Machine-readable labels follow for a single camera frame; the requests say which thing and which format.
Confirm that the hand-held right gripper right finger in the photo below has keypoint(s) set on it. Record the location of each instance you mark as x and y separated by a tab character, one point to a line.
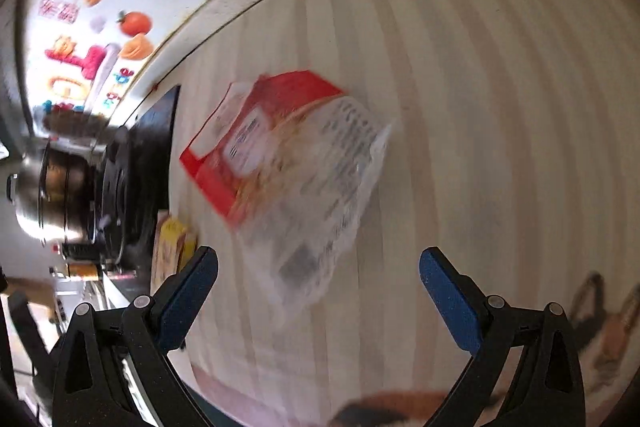
450	302

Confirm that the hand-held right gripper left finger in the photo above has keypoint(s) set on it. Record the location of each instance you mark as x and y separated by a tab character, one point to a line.
182	302

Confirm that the red and clear plastic bag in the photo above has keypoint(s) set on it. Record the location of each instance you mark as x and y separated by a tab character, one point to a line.
300	177

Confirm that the yellow red box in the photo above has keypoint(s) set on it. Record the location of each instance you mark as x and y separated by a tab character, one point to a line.
172	242

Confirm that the black gas stove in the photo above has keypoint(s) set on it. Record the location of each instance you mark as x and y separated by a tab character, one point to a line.
145	177

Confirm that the steel steamer pot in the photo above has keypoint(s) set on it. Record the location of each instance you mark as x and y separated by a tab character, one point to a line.
50	192

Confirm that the colourful wall stickers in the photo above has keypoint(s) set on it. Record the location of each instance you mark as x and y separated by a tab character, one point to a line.
95	52

